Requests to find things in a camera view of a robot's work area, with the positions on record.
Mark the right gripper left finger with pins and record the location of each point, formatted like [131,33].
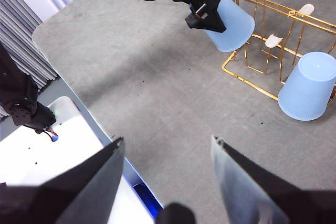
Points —
[78,195]

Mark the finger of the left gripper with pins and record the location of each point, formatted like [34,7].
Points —
[207,22]

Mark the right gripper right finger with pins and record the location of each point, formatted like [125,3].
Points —
[249,195]

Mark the blue ribbed plastic cup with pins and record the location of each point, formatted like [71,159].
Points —
[307,90]
[233,27]

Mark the grey ribbed panel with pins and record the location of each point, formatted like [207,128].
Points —
[21,24]

